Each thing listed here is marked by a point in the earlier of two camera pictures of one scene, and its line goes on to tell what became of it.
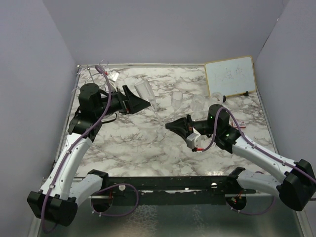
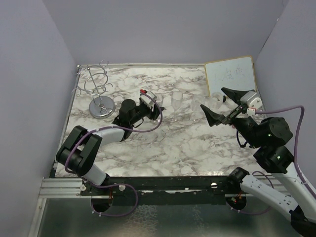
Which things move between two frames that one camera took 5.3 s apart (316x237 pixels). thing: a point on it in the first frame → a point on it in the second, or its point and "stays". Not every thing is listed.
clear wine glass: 177,98 stays
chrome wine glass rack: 87,74 stays
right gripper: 183,127 → 213,117
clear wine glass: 145,91 → 159,98
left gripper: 129,102 → 154,114
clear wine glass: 217,96 stays
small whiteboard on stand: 230,77 stays
